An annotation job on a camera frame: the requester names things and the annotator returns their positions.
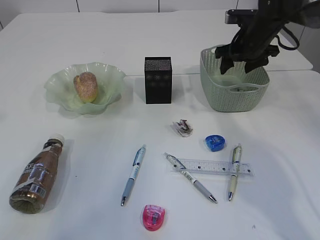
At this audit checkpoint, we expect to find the blue pencil sharpener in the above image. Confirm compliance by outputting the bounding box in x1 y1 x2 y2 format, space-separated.
204 135 226 152

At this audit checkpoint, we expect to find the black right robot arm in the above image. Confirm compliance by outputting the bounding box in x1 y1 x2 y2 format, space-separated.
214 0 320 75

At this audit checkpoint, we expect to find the grey paper ball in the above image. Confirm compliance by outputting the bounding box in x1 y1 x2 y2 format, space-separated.
236 87 248 92

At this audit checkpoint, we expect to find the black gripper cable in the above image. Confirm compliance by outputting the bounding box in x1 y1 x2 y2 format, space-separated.
276 23 300 51

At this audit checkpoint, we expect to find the green plastic woven basket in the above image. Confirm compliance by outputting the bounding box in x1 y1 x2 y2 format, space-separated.
200 47 270 113

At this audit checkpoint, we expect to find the white paper ball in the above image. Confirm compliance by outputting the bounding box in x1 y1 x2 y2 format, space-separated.
172 119 193 138

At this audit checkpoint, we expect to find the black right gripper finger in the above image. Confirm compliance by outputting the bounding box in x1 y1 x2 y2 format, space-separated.
220 56 234 75
244 58 265 73

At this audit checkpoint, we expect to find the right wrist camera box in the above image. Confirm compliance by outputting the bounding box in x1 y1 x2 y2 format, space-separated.
224 9 258 25

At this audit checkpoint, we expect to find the brown coffee bottle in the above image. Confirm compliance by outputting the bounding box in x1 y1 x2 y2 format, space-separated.
9 133 65 214

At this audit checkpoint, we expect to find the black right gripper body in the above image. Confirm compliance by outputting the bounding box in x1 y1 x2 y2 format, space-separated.
214 10 280 62

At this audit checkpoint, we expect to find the grey white ballpoint pen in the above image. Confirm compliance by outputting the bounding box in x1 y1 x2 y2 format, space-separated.
164 152 218 204

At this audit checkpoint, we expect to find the brown bread roll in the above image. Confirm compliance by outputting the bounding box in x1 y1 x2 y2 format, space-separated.
73 71 98 103

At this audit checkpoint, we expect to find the green wavy glass plate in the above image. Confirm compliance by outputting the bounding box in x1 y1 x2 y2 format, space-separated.
44 62 126 115

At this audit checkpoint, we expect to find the beige ballpoint pen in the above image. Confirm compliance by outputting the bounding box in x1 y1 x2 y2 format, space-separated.
228 143 242 202

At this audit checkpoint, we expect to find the blue white ballpoint pen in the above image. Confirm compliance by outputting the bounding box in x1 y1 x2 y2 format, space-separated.
121 144 147 207

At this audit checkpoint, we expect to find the clear plastic ruler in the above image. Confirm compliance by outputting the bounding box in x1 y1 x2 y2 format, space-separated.
172 159 254 177

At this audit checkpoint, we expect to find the pink pencil sharpener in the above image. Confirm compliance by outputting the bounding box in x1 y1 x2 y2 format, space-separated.
142 204 166 232

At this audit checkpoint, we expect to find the black pen holder box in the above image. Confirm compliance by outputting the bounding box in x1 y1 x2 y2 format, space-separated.
144 56 173 104

